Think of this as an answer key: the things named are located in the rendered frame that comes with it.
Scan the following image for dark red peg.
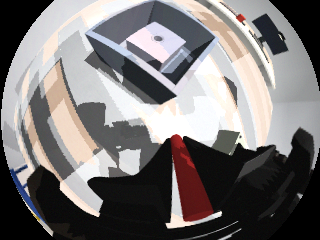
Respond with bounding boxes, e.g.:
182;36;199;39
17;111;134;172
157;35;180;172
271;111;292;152
169;133;213;223

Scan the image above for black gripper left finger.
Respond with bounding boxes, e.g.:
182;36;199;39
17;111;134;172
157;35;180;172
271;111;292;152
87;137;173;223

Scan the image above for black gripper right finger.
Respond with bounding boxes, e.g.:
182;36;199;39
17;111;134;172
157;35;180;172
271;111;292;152
183;136;276;215

